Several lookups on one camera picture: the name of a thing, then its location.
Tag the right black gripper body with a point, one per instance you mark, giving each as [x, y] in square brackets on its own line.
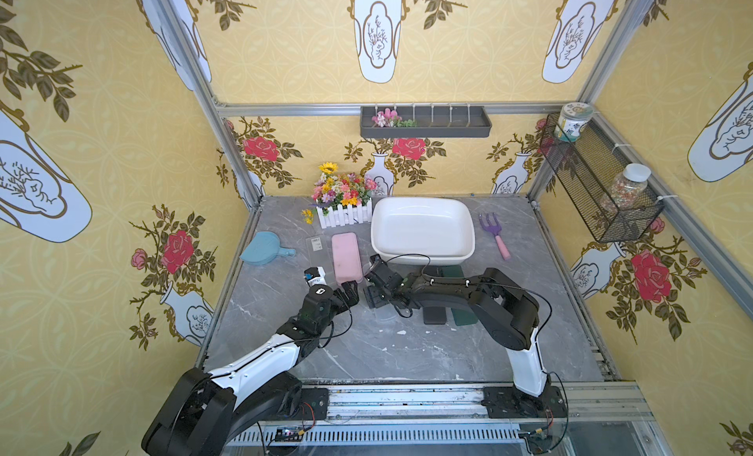
[383, 277]

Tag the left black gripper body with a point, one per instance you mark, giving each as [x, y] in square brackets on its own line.
[342, 297]

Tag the clear pencil case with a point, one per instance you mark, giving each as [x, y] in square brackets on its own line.
[318, 254]
[385, 314]

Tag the pink pencil case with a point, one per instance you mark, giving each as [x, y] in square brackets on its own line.
[346, 258]

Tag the black pencil case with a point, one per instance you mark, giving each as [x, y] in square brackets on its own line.
[434, 316]

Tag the white plastic storage box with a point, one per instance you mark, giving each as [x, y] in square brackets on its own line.
[421, 231]

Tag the green pencil case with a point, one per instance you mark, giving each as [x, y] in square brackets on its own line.
[460, 317]

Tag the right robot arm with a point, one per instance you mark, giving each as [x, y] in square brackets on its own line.
[508, 312]

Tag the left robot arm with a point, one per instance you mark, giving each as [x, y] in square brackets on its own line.
[206, 410]

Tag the flowers in white fence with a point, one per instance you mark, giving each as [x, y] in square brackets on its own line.
[340, 199]

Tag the purple garden fork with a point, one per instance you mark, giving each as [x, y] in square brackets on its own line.
[491, 224]

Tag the small circuit board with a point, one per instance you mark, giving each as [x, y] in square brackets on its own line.
[288, 435]

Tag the pink flowers in tray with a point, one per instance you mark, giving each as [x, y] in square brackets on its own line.
[388, 118]

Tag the patterned tin jar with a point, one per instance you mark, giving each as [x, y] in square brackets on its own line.
[573, 118]

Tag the glass jar white lid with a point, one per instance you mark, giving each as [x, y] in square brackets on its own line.
[626, 188]

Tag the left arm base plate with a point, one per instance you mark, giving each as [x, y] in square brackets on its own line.
[312, 403]

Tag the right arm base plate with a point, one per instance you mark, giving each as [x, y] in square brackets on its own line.
[511, 403]

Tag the grey wall shelf tray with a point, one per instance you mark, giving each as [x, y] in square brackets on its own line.
[433, 121]

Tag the black wire basket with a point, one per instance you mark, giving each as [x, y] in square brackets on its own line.
[587, 168]

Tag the aluminium front rail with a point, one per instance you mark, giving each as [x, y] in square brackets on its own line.
[603, 419]

